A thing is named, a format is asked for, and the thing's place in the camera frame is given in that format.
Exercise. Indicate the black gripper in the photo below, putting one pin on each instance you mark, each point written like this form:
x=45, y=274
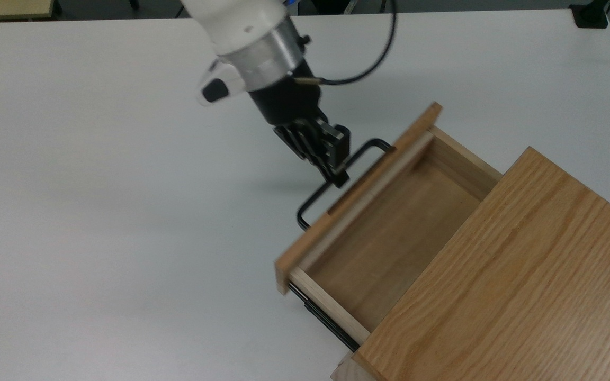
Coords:
x=289, y=100

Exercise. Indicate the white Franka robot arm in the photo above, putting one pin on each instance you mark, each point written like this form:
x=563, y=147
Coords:
x=231, y=21

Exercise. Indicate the wooden drawer cabinet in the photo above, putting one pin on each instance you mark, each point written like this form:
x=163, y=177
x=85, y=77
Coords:
x=522, y=275

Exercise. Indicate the light wooden side table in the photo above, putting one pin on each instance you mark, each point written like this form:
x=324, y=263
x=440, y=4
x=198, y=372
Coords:
x=8, y=8

